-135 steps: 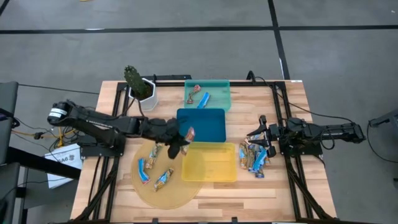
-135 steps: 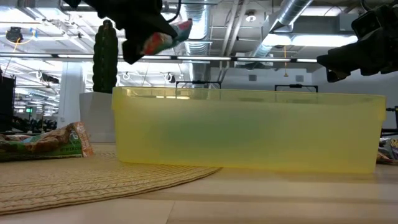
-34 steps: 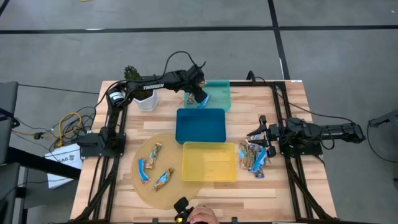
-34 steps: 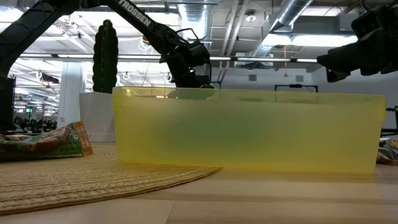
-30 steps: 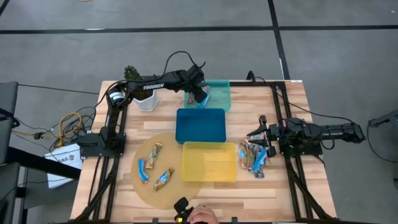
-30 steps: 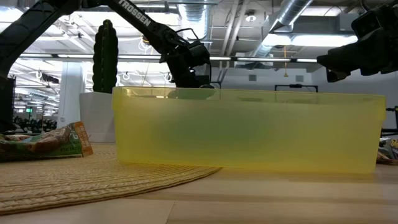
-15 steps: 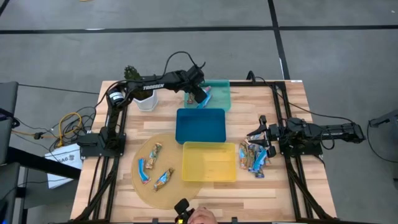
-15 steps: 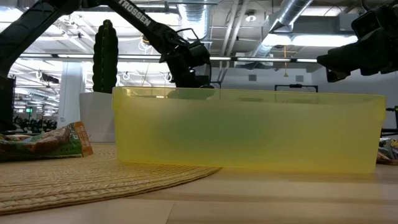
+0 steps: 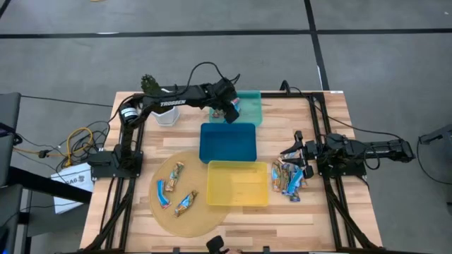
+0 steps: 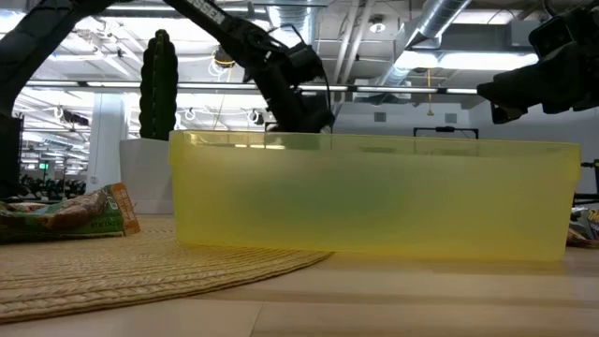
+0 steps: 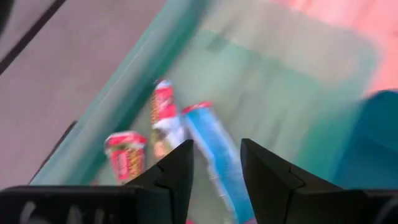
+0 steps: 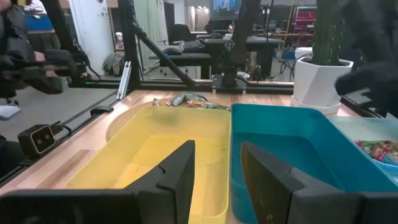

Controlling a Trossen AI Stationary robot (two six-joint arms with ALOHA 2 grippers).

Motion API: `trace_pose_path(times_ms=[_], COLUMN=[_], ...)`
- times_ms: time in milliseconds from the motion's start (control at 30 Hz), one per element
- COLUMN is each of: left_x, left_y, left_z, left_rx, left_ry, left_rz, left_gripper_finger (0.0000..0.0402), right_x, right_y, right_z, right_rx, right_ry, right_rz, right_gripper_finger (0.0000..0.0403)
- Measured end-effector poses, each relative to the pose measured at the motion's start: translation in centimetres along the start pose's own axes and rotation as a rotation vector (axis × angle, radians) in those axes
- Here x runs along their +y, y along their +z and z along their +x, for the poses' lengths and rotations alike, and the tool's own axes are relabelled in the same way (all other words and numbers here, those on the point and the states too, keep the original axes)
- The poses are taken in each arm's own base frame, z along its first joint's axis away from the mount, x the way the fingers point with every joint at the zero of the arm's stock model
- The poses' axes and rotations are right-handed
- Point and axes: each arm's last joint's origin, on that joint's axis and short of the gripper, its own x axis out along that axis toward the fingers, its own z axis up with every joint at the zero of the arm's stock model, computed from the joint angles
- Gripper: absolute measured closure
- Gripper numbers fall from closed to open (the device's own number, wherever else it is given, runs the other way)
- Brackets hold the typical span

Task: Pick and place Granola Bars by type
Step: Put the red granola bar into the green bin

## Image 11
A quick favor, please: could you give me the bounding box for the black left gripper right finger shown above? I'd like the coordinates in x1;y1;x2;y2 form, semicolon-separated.
240;138;343;224

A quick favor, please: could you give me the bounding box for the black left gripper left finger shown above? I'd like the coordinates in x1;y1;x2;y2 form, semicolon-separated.
124;139;195;224

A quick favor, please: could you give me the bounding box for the blue wrapper granola bar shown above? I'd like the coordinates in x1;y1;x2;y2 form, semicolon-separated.
182;101;257;224

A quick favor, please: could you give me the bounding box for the teal translucent plastic bin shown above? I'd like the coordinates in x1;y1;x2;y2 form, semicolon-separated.
29;0;383;224

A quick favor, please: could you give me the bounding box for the dark blue plastic bin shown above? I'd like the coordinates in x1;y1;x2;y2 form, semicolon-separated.
329;89;398;191

